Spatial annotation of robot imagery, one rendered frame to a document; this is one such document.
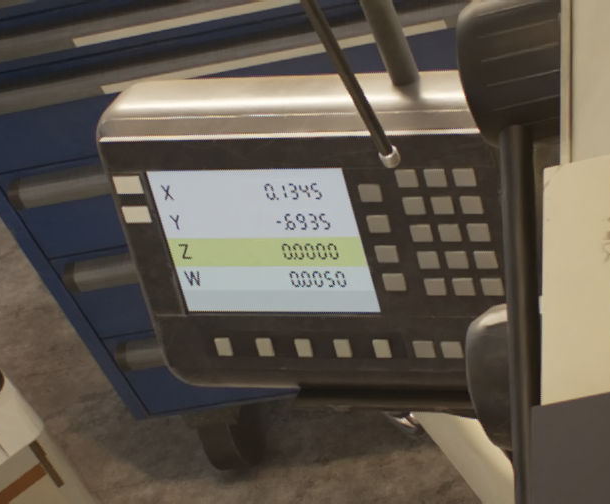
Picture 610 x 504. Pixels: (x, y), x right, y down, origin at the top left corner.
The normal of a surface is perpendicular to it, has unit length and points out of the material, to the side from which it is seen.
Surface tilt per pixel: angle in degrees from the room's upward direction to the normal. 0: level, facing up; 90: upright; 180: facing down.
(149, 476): 0
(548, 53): 41
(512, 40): 26
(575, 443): 0
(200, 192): 70
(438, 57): 90
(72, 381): 0
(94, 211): 90
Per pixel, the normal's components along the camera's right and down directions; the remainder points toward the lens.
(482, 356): -0.72, -0.25
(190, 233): -0.40, 0.51
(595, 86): -0.92, -0.30
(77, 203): -0.11, 0.76
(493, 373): -0.33, -0.11
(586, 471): -0.36, -0.64
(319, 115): -0.43, -0.42
